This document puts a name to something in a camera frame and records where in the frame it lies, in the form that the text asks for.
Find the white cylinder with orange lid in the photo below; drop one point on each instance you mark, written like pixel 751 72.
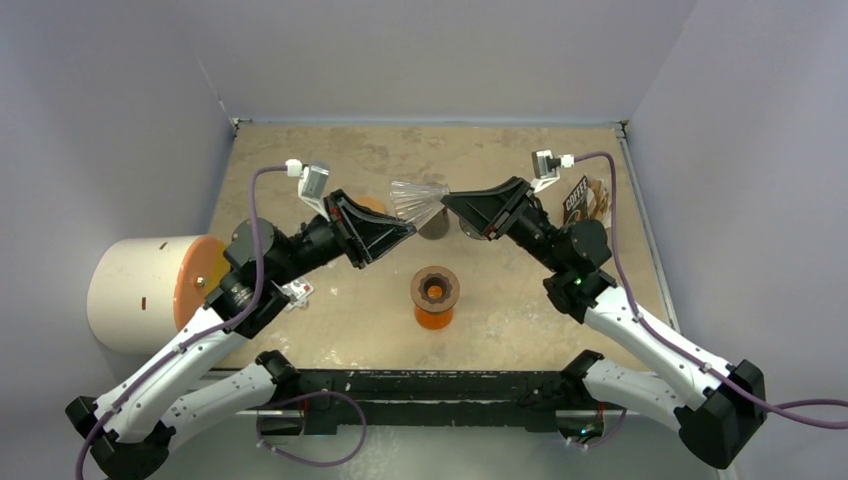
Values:
pixel 144 290

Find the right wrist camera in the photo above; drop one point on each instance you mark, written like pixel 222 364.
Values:
pixel 546 168

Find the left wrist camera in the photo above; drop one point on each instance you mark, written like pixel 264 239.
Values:
pixel 311 185

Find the clear glass dripper cone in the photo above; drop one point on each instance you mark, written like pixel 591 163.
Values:
pixel 417 203

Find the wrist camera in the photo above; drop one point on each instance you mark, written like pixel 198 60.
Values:
pixel 546 168
pixel 311 185

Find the coffee filter package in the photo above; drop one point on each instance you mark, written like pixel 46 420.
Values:
pixel 590 198

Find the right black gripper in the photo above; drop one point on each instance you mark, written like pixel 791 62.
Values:
pixel 513 208

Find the orange glass carafe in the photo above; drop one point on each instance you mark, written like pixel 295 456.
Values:
pixel 433 321

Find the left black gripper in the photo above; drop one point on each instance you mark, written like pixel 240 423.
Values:
pixel 337 204

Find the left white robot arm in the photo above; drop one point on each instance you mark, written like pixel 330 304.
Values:
pixel 131 430

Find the smoked glass carafe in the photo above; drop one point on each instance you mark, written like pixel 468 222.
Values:
pixel 434 218

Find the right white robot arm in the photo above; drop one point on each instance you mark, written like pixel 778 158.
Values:
pixel 710 402

